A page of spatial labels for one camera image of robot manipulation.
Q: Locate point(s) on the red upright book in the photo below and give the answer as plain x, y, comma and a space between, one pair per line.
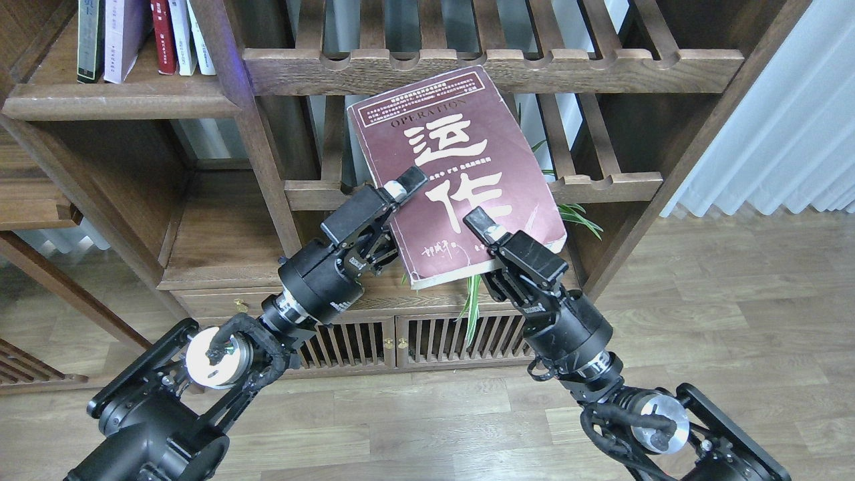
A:
163, 37

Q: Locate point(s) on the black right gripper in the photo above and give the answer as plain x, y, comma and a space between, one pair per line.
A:
565, 330

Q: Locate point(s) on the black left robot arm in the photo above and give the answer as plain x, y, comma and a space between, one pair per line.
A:
166, 416

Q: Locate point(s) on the dark wooden bookshelf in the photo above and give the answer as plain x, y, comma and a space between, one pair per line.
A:
201, 182

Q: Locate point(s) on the maroon book white characters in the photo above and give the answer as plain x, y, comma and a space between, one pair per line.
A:
457, 128

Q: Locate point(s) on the pale lavender white book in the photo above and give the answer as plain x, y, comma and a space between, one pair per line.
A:
127, 25

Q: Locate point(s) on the green and black book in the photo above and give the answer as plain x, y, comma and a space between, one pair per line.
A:
90, 40

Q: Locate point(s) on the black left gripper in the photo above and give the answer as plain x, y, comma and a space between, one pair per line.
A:
321, 281

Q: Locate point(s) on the green spider plant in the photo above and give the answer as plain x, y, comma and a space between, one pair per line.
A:
571, 212

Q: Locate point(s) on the white curtain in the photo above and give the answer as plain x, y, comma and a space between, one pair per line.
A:
790, 142

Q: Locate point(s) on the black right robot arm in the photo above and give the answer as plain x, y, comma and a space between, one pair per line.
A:
630, 424

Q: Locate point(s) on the white teal upright book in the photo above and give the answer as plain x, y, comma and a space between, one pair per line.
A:
203, 57

